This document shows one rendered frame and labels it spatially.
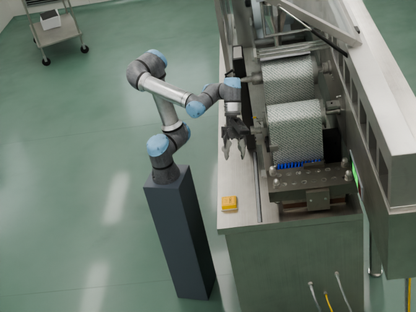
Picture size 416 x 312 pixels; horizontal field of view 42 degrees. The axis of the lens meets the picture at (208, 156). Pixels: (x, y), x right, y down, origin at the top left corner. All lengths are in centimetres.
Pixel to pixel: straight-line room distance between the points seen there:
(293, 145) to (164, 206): 79
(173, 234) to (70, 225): 138
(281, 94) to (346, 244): 77
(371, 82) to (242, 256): 112
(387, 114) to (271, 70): 98
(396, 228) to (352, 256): 95
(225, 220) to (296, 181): 38
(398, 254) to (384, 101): 49
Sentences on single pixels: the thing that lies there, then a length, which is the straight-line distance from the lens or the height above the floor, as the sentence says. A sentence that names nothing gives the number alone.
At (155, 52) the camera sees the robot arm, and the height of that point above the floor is 154.
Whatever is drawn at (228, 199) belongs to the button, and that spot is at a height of 92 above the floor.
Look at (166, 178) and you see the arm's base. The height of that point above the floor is 93.
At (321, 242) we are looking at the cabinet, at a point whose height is 74.
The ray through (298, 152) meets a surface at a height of 109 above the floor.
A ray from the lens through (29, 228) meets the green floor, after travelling 440.
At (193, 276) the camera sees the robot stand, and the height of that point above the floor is 22.
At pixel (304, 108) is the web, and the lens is 248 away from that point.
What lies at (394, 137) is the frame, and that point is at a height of 165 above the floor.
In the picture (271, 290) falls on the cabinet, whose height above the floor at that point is 44.
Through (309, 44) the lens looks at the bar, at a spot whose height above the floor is 144.
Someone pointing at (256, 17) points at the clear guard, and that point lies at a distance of 335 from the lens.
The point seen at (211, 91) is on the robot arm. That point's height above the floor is 144.
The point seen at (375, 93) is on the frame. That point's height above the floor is 165.
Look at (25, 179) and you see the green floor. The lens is 494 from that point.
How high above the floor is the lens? 263
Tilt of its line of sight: 36 degrees down
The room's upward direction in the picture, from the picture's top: 12 degrees counter-clockwise
